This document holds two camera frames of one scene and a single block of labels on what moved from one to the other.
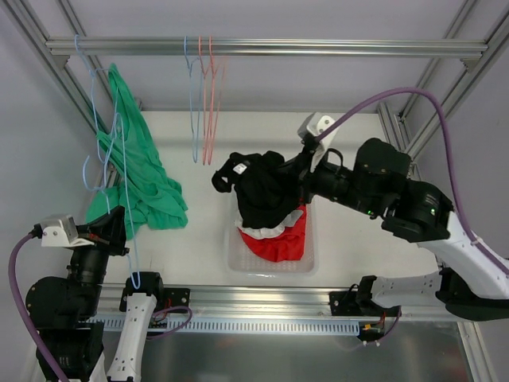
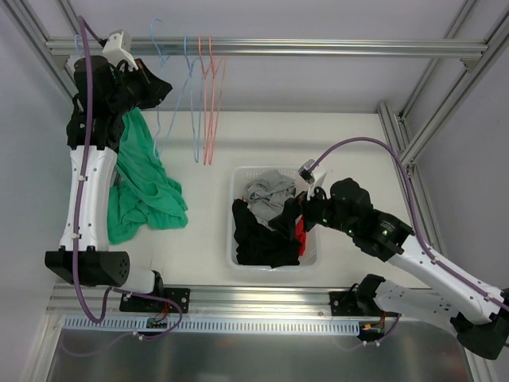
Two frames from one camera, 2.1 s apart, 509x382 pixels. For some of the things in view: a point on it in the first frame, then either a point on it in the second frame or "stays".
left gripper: x=102 y=242 to x=142 y=83
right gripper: x=304 y=175 to x=304 y=209
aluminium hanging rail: x=276 y=46 stays
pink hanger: x=212 y=68 to x=206 y=71
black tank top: x=268 y=189 to x=275 y=244
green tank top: x=151 y=197 stays
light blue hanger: x=121 y=122 to x=172 y=119
